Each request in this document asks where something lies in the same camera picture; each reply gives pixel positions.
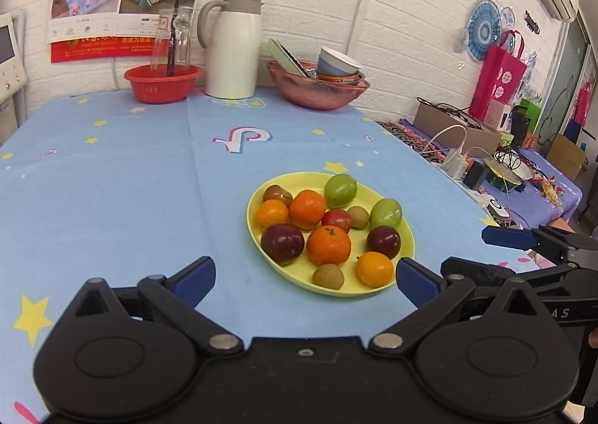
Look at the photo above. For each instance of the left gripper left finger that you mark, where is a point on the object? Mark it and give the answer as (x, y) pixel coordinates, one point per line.
(173, 300)

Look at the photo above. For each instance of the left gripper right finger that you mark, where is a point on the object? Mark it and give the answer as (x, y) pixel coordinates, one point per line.
(439, 301)

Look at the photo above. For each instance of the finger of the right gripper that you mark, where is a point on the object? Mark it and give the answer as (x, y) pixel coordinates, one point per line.
(490, 275)
(556, 245)

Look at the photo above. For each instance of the small yellow orange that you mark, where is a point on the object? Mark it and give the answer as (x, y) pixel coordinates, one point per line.
(374, 269)

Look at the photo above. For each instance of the dark plum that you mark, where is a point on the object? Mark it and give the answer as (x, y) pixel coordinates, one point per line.
(384, 240)
(283, 243)

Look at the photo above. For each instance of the brown longan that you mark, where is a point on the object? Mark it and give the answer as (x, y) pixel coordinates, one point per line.
(360, 217)
(328, 276)

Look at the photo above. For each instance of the large tangerine with stem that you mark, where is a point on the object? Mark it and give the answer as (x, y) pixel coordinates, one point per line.
(328, 245)

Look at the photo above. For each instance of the red tomato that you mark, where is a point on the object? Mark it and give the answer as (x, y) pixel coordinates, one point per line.
(338, 218)

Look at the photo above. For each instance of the large orange tangerine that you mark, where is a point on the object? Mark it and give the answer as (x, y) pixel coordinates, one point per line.
(307, 209)

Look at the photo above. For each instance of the green plum lower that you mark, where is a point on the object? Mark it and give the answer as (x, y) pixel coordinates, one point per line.
(386, 212)

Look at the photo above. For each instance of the green plum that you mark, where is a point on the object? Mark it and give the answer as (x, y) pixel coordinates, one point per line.
(340, 190)
(386, 212)

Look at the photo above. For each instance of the white power adapter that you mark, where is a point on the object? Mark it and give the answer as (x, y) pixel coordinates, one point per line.
(455, 165)

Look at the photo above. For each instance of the small orange in plate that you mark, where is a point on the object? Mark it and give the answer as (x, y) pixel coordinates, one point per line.
(271, 212)

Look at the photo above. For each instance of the black speaker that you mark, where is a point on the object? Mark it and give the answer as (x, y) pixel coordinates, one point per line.
(520, 122)

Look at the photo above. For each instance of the green plum upper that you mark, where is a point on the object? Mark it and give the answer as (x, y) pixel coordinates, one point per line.
(340, 190)

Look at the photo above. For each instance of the cardboard box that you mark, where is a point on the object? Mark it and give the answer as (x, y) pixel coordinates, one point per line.
(455, 128)

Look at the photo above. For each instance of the reddish brown small fruit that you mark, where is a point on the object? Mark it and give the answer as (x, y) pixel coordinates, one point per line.
(275, 192)

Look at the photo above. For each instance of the pink gift bag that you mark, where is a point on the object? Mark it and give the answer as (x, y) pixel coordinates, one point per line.
(500, 76)

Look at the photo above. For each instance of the red plastic basket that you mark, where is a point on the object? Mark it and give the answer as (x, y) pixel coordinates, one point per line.
(151, 87)

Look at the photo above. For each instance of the pink glass bowl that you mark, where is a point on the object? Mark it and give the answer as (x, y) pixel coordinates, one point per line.
(313, 93)

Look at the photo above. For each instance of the blue round fan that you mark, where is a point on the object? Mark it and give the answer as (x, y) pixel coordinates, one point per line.
(481, 31)

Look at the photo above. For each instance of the white blue bowl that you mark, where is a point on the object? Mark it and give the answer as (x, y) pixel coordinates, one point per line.
(333, 63)

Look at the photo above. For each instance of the green tilted plate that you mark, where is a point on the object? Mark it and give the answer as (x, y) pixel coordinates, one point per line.
(285, 59)

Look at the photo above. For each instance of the clear glass bottle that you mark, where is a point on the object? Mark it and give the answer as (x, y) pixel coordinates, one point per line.
(171, 54)

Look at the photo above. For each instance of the white thermos jug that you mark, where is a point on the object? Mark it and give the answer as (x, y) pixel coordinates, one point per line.
(231, 33)

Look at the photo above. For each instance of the white water dispenser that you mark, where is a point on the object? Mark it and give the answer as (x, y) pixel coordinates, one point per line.
(13, 77)

